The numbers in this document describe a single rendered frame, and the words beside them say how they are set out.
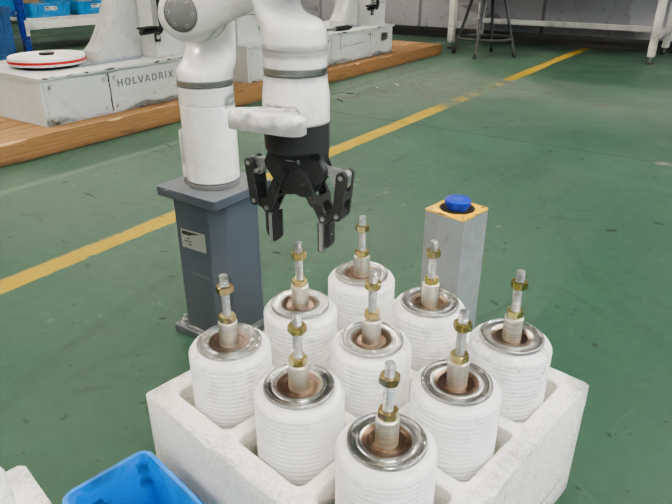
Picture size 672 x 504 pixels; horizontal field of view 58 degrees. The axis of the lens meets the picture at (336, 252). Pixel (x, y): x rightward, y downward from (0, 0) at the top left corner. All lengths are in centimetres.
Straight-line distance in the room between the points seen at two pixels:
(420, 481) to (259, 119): 38
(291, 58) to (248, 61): 265
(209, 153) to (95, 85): 169
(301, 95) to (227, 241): 47
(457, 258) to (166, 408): 46
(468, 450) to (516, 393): 11
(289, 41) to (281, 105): 7
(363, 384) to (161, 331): 62
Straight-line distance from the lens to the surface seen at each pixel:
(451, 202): 92
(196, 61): 104
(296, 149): 66
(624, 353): 125
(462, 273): 94
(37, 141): 250
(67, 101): 263
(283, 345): 77
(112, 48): 294
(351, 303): 83
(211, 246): 107
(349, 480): 57
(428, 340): 77
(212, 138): 103
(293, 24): 65
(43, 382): 117
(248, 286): 114
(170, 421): 76
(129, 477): 81
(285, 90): 65
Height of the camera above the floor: 65
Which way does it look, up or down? 26 degrees down
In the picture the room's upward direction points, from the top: straight up
